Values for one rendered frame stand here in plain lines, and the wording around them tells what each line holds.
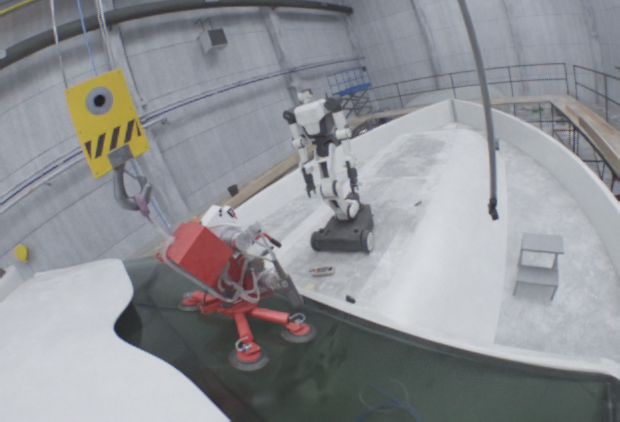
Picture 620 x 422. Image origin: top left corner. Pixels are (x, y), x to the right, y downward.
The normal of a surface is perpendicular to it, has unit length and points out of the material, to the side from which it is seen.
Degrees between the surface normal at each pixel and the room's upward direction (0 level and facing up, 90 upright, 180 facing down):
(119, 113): 90
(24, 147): 90
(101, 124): 90
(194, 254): 90
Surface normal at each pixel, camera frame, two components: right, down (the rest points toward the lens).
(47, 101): 0.74, 0.00
